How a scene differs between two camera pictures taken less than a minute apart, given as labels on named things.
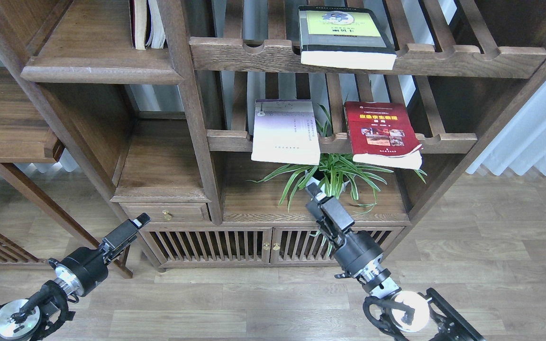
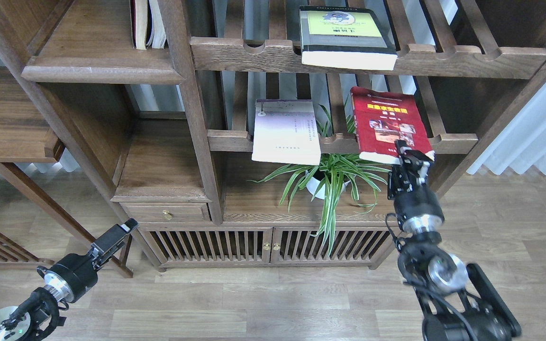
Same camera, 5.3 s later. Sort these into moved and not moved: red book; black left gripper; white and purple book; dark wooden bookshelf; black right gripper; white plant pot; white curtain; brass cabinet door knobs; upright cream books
Moved: black right gripper; red book; black left gripper
Not moved: dark wooden bookshelf; white plant pot; white and purple book; upright cream books; brass cabinet door knobs; white curtain
